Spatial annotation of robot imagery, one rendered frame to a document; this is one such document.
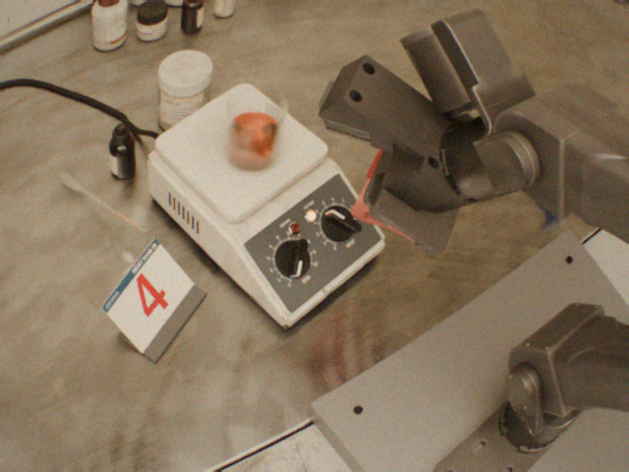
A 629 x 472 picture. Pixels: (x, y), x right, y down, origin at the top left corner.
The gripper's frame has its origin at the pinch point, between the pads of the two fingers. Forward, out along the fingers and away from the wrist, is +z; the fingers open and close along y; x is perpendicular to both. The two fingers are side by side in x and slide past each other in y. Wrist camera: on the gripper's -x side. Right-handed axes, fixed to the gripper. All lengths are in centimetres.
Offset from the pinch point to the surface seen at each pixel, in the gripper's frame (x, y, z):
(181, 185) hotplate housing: -12.2, 3.8, 11.2
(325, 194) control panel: -0.8, -1.2, 7.4
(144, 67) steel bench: -20.6, -12.2, 28.3
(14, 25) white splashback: -42, -11, 36
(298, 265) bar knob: -1.1, 6.4, 5.5
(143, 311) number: -10.0, 15.4, 12.7
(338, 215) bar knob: 0.4, 0.7, 5.5
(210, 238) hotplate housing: -7.5, 6.6, 11.0
